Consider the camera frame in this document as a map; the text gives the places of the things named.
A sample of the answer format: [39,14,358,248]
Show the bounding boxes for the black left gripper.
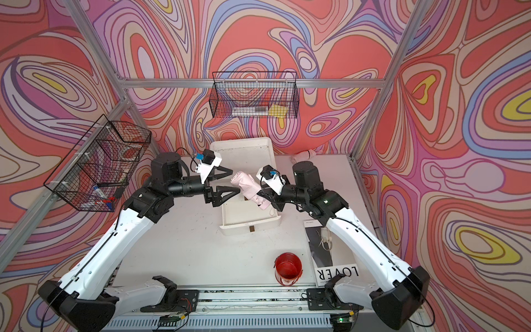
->
[165,165,239,208]

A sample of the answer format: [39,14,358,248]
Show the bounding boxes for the black wire basket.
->
[44,115,152,212]
[209,70,300,119]

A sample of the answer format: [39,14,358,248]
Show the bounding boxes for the yellow item in basket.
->
[268,104,289,118]

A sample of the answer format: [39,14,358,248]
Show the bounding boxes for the red metal bucket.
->
[274,253,303,286]

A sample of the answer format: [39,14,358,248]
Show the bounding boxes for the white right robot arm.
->
[257,161,431,331]

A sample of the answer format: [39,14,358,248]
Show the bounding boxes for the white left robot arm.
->
[38,149,240,331]

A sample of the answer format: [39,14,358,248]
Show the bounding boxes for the white LOVER book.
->
[303,220,360,287]

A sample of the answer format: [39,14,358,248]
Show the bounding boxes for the white drawer cabinet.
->
[210,137,277,181]

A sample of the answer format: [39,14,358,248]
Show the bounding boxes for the white bottom drawer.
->
[219,192,282,236]

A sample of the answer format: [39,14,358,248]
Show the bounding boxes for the black wire basket back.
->
[209,70,300,119]

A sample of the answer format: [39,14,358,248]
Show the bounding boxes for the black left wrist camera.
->
[194,149,222,184]

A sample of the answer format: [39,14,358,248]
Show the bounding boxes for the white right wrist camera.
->
[256,165,286,195]

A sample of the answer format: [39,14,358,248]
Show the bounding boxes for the black wire basket left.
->
[44,115,152,212]

